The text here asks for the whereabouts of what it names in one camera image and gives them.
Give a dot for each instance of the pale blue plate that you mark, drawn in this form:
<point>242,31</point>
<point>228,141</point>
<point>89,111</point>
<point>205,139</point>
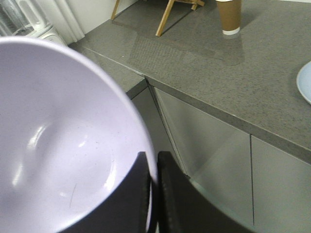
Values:
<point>303,82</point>

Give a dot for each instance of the grey side cabinet panel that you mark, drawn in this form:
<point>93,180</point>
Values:
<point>254,182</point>

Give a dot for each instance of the white rice cooker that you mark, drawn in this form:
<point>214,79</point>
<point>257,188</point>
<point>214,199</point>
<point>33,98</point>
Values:
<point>26,18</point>

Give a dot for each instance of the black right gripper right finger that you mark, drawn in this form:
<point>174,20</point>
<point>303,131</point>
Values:
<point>182,209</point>

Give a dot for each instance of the lilac plastic bowl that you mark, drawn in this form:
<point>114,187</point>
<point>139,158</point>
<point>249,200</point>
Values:
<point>68,137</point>

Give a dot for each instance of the white curtain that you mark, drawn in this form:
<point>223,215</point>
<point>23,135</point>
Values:
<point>71,20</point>

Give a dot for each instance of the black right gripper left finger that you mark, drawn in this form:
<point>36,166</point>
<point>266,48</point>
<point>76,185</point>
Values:
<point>126,209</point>

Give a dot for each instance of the grey cabinet door panel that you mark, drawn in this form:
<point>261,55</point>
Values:
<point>147,102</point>

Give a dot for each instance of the brown paper cup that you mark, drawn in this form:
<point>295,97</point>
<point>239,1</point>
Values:
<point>230,12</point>

